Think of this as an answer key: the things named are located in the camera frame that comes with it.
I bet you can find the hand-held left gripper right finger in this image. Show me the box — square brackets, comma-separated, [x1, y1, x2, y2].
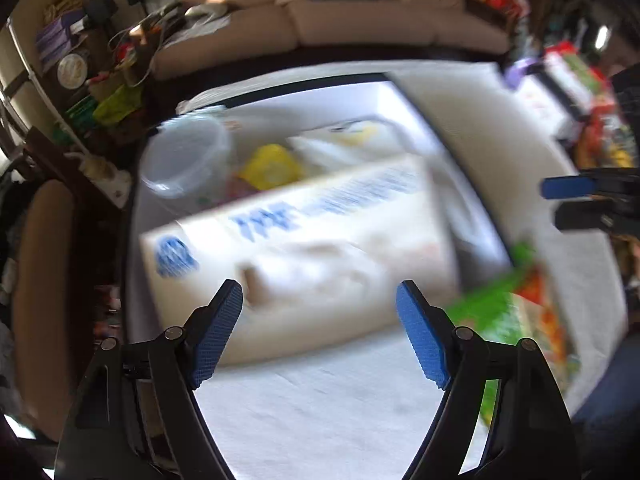
[395, 280, 584, 480]

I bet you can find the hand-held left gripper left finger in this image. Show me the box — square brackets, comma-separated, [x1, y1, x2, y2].
[54, 279, 245, 480]

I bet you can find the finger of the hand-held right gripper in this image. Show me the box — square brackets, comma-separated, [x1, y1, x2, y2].
[540, 169, 640, 201]
[553, 199, 640, 237]

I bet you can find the white box with blue print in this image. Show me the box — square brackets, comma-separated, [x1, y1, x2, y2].
[141, 154, 464, 367]

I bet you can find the black rimmed storage bin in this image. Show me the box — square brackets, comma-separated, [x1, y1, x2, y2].
[120, 72, 518, 363]

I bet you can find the white covered desktop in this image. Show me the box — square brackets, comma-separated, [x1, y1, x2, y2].
[175, 60, 629, 480]

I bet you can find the pile of colourful packets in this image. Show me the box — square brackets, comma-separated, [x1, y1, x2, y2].
[542, 44, 640, 172]

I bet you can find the green orange snack packet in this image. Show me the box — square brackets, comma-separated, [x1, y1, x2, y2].
[444, 241, 582, 428]

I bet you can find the white box with purple lid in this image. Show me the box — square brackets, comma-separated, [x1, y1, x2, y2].
[504, 57, 577, 142]

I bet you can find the clear plastic tub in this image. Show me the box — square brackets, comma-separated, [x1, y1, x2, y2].
[138, 113, 232, 199]

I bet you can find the person's leg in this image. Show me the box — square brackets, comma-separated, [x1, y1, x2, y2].
[569, 352, 640, 480]

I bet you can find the white packet with yellow print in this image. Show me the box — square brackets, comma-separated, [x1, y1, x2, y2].
[286, 119, 403, 162]

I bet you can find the yellow green bag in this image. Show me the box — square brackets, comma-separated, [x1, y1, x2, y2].
[92, 84, 144, 124]

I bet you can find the wooden shelf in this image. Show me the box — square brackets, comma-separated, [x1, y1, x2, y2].
[0, 19, 133, 208]

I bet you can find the brown sofa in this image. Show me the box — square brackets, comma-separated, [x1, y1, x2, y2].
[150, 0, 517, 82]

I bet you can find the round white tin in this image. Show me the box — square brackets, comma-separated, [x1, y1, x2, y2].
[56, 53, 91, 87]

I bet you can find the clutter on sofa seat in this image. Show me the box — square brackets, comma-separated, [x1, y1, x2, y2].
[107, 2, 233, 68]

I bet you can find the stack of purple boxes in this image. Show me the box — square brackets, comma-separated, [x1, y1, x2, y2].
[35, 10, 87, 67]

